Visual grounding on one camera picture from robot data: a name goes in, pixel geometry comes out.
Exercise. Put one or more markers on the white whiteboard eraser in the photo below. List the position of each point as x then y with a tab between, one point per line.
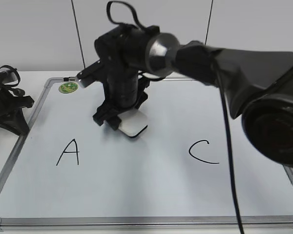
133	122

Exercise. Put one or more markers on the black whiteboard hanger clip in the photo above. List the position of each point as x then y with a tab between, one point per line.
69	79

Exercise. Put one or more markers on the green round magnet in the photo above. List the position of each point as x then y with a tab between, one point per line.
68	87

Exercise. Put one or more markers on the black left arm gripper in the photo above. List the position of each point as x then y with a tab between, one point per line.
12	101

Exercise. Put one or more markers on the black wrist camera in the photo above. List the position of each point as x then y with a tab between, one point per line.
93	73

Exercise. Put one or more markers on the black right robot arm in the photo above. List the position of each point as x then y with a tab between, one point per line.
257	85

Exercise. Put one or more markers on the white magnetic whiteboard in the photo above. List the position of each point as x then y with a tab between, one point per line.
70	172

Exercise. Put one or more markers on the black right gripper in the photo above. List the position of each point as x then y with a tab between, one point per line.
123	92

